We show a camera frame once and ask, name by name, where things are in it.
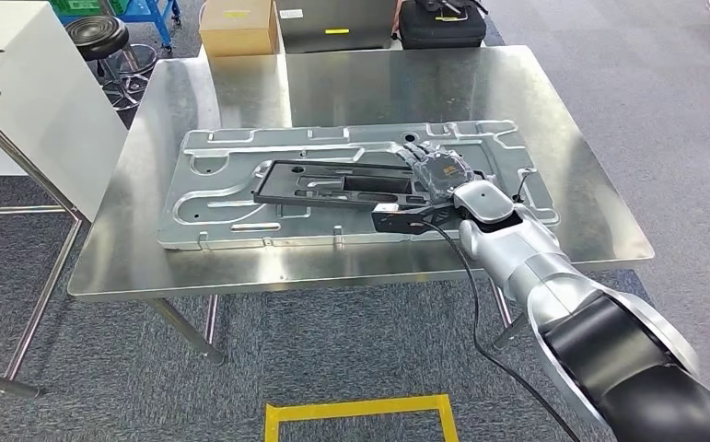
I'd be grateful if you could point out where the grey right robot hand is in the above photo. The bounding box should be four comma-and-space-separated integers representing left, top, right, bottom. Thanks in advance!
389, 141, 476, 205

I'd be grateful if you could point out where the black plastic panel part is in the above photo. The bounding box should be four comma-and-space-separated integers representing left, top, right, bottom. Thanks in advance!
252, 159, 489, 214

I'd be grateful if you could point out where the stainless steel workbench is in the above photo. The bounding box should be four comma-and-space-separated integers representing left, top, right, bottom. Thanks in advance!
66, 45, 656, 367

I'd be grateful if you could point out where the black carry case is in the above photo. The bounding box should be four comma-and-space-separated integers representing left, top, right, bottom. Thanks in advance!
398, 0, 488, 50

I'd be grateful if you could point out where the grey storage box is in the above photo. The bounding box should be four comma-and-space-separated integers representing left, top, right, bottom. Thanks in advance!
274, 0, 400, 54

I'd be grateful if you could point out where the stamped sheet metal panel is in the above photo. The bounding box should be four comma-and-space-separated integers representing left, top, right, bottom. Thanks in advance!
157, 120, 562, 252

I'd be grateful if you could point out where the brown cardboard box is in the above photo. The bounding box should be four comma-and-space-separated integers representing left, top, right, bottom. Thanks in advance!
198, 0, 279, 58

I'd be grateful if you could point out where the blue cart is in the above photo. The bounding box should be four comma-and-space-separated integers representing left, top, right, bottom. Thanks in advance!
49, 0, 183, 53

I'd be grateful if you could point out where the black round stool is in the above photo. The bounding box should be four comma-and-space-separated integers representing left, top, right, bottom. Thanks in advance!
64, 15, 159, 112

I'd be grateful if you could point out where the green plastic crate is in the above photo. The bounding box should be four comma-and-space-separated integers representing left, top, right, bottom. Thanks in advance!
49, 0, 130, 17

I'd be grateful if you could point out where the white cabinet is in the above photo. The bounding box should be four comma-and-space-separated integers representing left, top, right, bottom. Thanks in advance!
0, 0, 129, 224

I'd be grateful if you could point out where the thin black wire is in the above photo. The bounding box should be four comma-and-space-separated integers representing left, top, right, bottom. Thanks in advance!
511, 169, 536, 204

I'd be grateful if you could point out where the black camera cable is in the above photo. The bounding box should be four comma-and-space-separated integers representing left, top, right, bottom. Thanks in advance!
418, 220, 585, 442

